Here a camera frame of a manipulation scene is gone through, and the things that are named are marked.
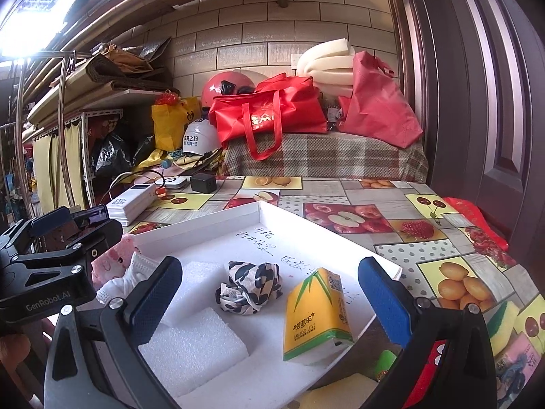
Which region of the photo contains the red plush toy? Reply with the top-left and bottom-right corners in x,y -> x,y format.
403,340 -> 446,409

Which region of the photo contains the pink patterned soft toy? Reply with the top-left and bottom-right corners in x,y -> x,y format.
91,233 -> 139,289

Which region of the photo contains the yellow tissue pack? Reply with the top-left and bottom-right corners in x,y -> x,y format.
283,268 -> 354,366

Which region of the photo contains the black white patterned cloth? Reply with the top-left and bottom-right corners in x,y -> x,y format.
215,260 -> 283,316

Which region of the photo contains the pink tissue pack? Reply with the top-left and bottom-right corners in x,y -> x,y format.
495,332 -> 541,408

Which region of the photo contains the person's left hand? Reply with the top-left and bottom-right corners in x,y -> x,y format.
0,334 -> 30,374

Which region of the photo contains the yellow green sponge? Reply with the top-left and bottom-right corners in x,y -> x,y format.
487,301 -> 520,357

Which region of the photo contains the yellow flat sponge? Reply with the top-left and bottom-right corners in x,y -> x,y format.
297,373 -> 378,409

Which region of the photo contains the yellow curtain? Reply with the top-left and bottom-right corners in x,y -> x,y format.
32,123 -> 87,214

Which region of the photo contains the white power bank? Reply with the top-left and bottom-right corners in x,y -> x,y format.
106,184 -> 156,227

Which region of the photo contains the fruit pattern tablecloth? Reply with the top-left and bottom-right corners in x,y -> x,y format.
128,176 -> 544,408

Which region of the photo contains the black plastic bag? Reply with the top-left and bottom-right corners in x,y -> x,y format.
91,132 -> 155,179

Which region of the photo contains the red packet by door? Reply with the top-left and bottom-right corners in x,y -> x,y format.
444,197 -> 509,251

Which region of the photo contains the white round charger device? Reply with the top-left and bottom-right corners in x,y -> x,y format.
165,176 -> 189,190

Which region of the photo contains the metal storage shelf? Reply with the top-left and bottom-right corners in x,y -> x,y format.
14,51 -> 179,215

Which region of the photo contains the black charger cube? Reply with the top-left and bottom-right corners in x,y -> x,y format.
189,173 -> 217,194

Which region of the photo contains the yellow shopping bag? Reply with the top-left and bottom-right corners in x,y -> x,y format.
152,92 -> 200,151

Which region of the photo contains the white helmet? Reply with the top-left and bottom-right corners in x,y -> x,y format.
182,118 -> 221,156

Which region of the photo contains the red helmet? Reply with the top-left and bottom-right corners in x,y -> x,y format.
201,71 -> 255,108

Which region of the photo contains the plaid cloth covered bench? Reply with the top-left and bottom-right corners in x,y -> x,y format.
221,132 -> 429,183

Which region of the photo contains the pink red shopping bag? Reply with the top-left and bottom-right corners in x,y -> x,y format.
337,51 -> 423,149

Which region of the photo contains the red tote bag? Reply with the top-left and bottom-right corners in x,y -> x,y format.
209,73 -> 327,161

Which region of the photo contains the cream foam roll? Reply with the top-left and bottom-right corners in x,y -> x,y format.
296,38 -> 356,98

